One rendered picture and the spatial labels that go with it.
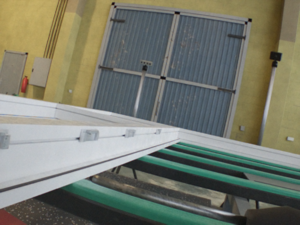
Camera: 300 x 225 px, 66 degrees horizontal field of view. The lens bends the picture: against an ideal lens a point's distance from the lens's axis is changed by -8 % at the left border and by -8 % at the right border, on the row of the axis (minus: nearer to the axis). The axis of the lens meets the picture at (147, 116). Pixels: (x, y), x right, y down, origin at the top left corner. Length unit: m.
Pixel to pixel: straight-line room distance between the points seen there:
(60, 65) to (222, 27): 4.66
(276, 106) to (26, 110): 5.93
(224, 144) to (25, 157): 1.22
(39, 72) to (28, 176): 8.04
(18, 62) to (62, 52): 2.07
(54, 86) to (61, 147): 7.34
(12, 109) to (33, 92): 7.78
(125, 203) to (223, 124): 6.23
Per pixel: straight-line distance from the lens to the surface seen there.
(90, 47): 7.77
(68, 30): 7.87
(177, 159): 0.87
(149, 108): 6.71
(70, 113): 0.98
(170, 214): 0.30
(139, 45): 7.13
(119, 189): 0.16
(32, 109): 0.91
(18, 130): 0.26
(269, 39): 7.15
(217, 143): 1.39
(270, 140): 6.34
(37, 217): 0.84
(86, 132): 0.36
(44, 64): 8.25
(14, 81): 9.20
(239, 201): 0.60
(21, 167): 0.28
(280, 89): 6.46
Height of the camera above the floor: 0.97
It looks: level
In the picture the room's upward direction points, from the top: 12 degrees clockwise
